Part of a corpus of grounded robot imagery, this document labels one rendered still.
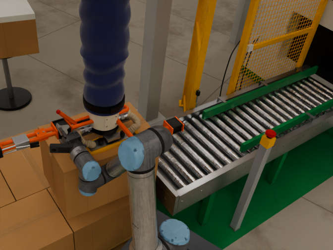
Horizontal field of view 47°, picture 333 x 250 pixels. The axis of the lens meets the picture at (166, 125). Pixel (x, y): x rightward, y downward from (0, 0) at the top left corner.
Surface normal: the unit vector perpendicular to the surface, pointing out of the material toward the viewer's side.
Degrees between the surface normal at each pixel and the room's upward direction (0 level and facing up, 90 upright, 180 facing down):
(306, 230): 0
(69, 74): 0
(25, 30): 90
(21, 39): 90
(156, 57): 90
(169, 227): 8
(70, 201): 90
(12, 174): 0
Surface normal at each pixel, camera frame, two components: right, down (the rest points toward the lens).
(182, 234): 0.18, -0.83
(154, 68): 0.59, 0.57
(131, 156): -0.69, 0.24
